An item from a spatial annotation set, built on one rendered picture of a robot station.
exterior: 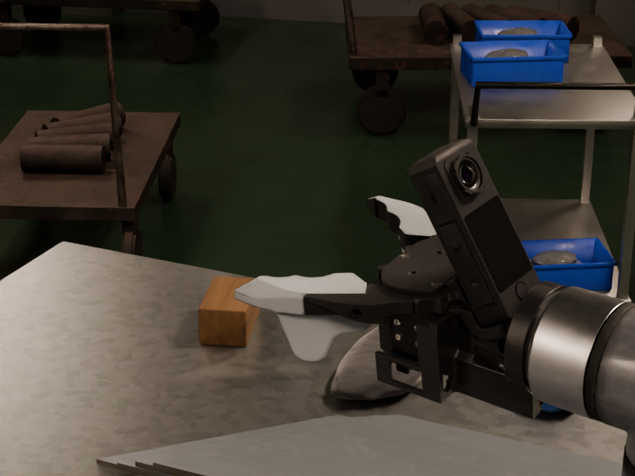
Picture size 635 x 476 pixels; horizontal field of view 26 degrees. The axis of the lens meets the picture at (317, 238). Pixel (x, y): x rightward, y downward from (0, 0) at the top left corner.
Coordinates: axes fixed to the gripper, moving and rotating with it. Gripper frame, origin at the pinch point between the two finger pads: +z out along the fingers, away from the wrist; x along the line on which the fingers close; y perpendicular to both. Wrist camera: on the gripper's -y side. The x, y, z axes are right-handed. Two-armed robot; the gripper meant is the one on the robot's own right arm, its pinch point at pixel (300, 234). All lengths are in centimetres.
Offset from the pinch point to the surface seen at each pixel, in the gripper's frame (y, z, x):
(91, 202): 141, 244, 177
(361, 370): 44, 27, 38
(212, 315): 42, 48, 36
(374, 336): 44, 31, 46
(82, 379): 44, 54, 19
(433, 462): 42, 10, 27
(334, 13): 209, 402, 492
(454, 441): 43, 10, 32
